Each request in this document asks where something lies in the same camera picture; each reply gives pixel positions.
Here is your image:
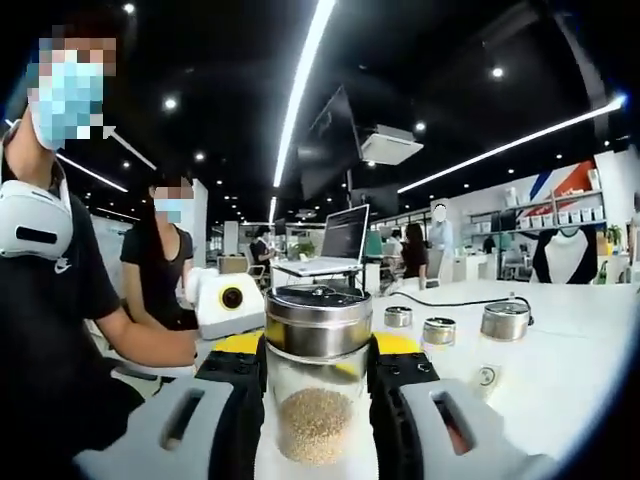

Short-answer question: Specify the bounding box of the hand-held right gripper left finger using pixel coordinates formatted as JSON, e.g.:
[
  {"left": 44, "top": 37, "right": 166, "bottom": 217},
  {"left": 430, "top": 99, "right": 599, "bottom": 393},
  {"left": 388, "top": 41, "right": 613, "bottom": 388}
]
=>
[{"left": 74, "top": 333, "right": 269, "bottom": 480}]

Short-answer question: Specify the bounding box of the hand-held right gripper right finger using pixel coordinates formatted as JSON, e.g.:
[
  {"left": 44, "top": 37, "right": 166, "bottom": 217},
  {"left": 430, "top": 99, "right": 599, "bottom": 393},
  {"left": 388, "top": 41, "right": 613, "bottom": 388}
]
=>
[{"left": 368, "top": 332, "right": 556, "bottom": 480}]

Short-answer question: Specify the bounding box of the tall brown-filled seasoning bottle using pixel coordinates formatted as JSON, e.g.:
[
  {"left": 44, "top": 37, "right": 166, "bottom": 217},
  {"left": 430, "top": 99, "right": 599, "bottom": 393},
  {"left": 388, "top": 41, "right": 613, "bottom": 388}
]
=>
[{"left": 263, "top": 284, "right": 375, "bottom": 467}]

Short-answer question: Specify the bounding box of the short white-filled seasoning bottle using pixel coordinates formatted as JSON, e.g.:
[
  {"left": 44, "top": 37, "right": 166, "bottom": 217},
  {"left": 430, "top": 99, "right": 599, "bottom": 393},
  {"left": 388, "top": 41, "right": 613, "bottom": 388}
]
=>
[{"left": 421, "top": 315, "right": 458, "bottom": 347}]

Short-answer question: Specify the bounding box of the glass jar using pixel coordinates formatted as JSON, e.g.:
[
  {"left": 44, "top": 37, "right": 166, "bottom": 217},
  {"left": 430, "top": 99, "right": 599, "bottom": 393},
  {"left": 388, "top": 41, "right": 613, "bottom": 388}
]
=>
[{"left": 383, "top": 305, "right": 414, "bottom": 330}]

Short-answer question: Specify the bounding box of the tall white-filled seasoning bottle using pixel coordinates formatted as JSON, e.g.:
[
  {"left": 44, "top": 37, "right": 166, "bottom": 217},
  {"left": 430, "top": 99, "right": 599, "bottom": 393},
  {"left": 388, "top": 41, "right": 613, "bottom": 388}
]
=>
[{"left": 478, "top": 301, "right": 531, "bottom": 401}]

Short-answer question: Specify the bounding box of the white laptop stand desk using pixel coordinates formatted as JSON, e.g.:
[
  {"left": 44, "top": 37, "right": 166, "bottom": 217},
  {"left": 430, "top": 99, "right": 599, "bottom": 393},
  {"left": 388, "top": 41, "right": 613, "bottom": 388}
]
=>
[{"left": 269, "top": 264, "right": 382, "bottom": 301}]

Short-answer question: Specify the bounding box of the silver laptop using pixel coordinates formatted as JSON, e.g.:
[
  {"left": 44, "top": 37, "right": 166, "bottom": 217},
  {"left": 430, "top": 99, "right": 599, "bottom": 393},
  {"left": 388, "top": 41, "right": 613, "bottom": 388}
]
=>
[{"left": 272, "top": 203, "right": 371, "bottom": 277}]

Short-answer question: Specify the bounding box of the person's body black shirt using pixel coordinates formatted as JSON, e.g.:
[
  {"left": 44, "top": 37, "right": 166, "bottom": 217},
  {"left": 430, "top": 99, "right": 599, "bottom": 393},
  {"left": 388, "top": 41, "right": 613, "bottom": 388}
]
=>
[{"left": 0, "top": 119, "right": 147, "bottom": 454}]

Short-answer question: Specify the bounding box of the white chest device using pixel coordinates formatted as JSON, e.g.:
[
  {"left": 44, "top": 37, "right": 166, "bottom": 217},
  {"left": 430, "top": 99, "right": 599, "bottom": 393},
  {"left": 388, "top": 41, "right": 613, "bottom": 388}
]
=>
[{"left": 0, "top": 178, "right": 72, "bottom": 262}]

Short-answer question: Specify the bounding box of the ceiling air conditioner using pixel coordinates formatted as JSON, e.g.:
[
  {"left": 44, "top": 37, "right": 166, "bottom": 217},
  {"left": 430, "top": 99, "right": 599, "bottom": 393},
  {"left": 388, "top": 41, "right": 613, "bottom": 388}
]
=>
[{"left": 358, "top": 123, "right": 426, "bottom": 167}]

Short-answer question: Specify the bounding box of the storage shelf with white boxes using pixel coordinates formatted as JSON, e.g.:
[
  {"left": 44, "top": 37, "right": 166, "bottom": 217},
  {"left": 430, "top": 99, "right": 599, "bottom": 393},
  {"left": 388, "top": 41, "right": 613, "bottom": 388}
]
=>
[{"left": 467, "top": 187, "right": 607, "bottom": 239}]

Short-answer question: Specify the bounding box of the long ceiling light strip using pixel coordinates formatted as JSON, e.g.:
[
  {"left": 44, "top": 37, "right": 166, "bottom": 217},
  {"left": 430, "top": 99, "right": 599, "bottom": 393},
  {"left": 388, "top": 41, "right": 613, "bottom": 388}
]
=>
[{"left": 271, "top": 0, "right": 337, "bottom": 190}]

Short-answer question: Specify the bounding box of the curved ceiling light strip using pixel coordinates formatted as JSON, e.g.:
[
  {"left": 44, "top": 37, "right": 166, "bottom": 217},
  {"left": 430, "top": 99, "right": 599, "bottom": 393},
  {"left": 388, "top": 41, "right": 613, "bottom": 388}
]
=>
[{"left": 397, "top": 95, "right": 627, "bottom": 195}]

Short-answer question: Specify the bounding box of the black power cable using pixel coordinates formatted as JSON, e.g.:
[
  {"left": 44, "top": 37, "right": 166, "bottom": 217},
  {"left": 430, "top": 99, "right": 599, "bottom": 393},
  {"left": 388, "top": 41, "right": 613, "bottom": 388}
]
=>
[{"left": 393, "top": 289, "right": 535, "bottom": 326}]

